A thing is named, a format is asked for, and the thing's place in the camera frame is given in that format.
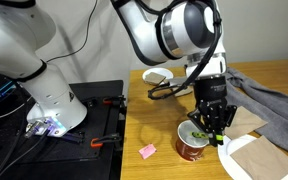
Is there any small brown paper napkin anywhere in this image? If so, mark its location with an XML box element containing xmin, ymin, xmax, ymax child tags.
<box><xmin>144</xmin><ymin>71</ymin><xmax>167</xmax><ymax>86</ymax></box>

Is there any small white bowl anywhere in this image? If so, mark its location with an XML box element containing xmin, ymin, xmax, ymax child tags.
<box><xmin>141</xmin><ymin>67</ymin><xmax>174</xmax><ymax>86</ymax></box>

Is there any brown paper with pink label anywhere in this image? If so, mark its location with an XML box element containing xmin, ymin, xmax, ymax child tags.
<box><xmin>167</xmin><ymin>77</ymin><xmax>196</xmax><ymax>98</ymax></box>

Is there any black wall cable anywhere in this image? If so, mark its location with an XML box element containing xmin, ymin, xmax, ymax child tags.
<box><xmin>46</xmin><ymin>0</ymin><xmax>99</xmax><ymax>64</ymax></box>

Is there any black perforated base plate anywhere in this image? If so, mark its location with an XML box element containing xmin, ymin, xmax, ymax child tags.
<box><xmin>0</xmin><ymin>79</ymin><xmax>128</xmax><ymax>180</ymax></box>

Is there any orange black clamp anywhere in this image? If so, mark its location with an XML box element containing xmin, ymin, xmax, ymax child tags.
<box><xmin>90</xmin><ymin>133</ymin><xmax>122</xmax><ymax>149</ymax></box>
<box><xmin>102</xmin><ymin>95</ymin><xmax>127</xmax><ymax>107</ymax></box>

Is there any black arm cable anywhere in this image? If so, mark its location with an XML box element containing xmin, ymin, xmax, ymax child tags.
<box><xmin>147</xmin><ymin>0</ymin><xmax>224</xmax><ymax>101</ymax></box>

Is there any pink sachet packet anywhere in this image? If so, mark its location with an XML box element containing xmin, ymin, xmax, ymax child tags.
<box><xmin>138</xmin><ymin>143</ymin><xmax>158</xmax><ymax>160</ymax></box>

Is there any large white plate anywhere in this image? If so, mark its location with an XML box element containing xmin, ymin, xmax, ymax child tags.
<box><xmin>217</xmin><ymin>133</ymin><xmax>288</xmax><ymax>180</ymax></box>

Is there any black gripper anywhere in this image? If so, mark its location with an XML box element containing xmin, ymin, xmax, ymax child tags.
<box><xmin>187</xmin><ymin>75</ymin><xmax>238</xmax><ymax>148</ymax></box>

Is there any large brown paper napkin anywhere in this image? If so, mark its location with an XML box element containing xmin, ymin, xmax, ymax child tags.
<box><xmin>229</xmin><ymin>135</ymin><xmax>288</xmax><ymax>180</ymax></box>

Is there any red white mug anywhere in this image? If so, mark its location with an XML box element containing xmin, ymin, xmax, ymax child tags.
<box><xmin>175</xmin><ymin>119</ymin><xmax>210</xmax><ymax>163</ymax></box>

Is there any green yellow highlighter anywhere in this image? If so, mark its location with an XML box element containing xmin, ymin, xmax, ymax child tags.
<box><xmin>191</xmin><ymin>130</ymin><xmax>224</xmax><ymax>142</ymax></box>

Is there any grey hoodie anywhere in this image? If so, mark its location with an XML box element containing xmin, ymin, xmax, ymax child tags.
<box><xmin>224</xmin><ymin>66</ymin><xmax>288</xmax><ymax>159</ymax></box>

